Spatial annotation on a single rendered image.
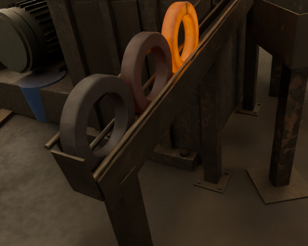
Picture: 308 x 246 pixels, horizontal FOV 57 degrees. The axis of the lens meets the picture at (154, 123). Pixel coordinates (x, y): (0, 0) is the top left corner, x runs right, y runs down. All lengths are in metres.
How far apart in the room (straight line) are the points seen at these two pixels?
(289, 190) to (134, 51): 0.90
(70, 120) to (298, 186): 1.03
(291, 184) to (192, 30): 0.77
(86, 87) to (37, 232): 0.90
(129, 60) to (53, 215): 0.89
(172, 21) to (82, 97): 0.34
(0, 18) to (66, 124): 1.47
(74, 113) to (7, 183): 1.17
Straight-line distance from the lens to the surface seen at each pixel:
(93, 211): 1.27
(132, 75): 0.58
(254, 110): 1.74
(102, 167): 0.52
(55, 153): 0.51
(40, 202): 1.41
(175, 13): 0.74
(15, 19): 1.87
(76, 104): 0.47
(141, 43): 0.60
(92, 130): 1.62
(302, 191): 1.29
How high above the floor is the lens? 0.92
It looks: 33 degrees down
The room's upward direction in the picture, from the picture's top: 9 degrees counter-clockwise
